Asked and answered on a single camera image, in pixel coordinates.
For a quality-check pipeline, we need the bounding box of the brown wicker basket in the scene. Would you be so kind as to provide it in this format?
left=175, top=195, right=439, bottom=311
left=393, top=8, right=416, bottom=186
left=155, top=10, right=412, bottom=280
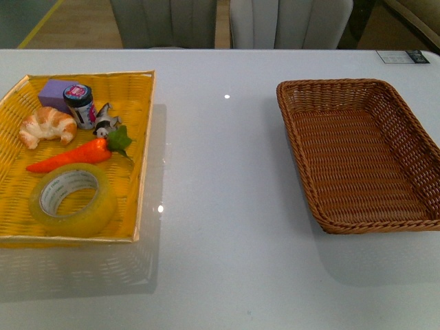
left=276, top=78, right=439, bottom=234

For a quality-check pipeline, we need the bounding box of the orange toy carrot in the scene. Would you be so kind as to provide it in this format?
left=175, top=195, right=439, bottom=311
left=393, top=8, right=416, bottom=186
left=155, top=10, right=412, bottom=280
left=26, top=125, right=133, bottom=173

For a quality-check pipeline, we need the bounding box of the grey upholstered chair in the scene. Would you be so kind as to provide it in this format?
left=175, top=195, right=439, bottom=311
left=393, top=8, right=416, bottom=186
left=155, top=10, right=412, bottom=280
left=230, top=0, right=353, bottom=50
left=111, top=0, right=217, bottom=49

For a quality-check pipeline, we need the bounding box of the yellow woven basket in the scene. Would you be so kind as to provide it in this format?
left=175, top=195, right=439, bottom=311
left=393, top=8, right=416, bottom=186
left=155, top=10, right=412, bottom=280
left=1, top=71, right=155, bottom=248

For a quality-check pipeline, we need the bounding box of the left grey upholstered chair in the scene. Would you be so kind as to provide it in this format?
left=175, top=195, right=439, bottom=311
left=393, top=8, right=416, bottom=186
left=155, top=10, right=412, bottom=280
left=111, top=0, right=217, bottom=49

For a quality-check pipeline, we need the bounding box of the table label sticker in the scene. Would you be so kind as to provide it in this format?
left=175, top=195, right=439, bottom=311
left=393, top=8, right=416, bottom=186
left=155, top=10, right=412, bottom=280
left=376, top=49, right=429, bottom=64

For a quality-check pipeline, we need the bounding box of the black and white toy animal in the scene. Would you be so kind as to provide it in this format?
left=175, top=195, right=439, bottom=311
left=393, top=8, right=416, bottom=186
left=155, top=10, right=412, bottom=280
left=93, top=102, right=122, bottom=138

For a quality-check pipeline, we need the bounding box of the black jar with pink lid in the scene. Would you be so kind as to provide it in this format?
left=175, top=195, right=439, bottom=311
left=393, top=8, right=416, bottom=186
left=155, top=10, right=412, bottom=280
left=63, top=84, right=96, bottom=130

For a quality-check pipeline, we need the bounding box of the toy croissant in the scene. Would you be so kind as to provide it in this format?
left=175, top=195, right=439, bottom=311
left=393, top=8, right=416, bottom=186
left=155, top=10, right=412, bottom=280
left=19, top=107, right=77, bottom=149

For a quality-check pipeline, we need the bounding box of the right grey upholstered chair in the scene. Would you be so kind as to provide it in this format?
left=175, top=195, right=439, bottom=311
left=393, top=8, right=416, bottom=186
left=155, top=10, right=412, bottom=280
left=230, top=0, right=353, bottom=50

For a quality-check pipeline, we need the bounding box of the clear yellowish tape roll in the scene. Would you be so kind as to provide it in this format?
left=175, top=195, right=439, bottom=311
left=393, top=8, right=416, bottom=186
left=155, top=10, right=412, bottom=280
left=28, top=163, right=118, bottom=238

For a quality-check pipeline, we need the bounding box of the purple foam block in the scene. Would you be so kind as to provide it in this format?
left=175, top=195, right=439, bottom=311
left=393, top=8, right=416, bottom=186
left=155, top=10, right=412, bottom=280
left=38, top=79, right=78, bottom=115

